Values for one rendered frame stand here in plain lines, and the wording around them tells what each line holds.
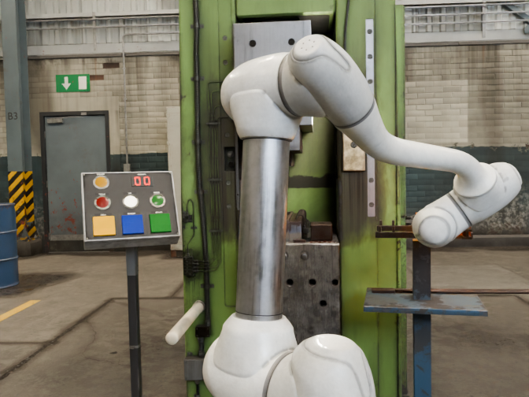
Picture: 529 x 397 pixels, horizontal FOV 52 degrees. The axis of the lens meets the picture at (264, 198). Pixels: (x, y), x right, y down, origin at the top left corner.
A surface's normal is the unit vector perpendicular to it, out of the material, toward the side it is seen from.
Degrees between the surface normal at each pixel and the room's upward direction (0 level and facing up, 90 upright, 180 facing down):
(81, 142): 90
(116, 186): 60
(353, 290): 90
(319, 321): 90
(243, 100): 90
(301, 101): 136
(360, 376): 70
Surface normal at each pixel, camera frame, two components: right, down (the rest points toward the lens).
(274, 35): -0.10, 0.05
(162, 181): 0.28, -0.46
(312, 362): -0.55, -0.48
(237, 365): -0.60, -0.12
